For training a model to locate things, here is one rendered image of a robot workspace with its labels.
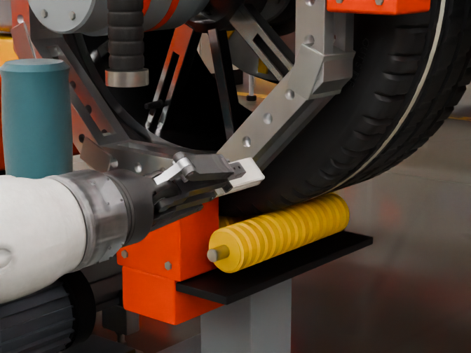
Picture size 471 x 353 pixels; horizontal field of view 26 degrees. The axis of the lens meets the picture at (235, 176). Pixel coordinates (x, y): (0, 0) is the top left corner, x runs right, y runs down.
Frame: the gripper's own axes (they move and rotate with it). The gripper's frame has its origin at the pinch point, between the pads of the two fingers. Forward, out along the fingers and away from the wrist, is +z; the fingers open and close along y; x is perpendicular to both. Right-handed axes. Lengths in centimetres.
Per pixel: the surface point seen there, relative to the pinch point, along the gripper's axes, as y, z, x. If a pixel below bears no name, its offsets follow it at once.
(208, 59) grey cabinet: -268, 382, 205
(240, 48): -12.2, 34.0, 25.8
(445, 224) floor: -101, 203, 11
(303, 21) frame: 13.9, 8.3, 9.7
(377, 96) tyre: 10.8, 17.0, 0.1
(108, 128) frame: -23.6, 12.5, 23.3
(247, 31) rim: 0.3, 18.8, 19.3
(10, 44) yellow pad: -42, 24, 54
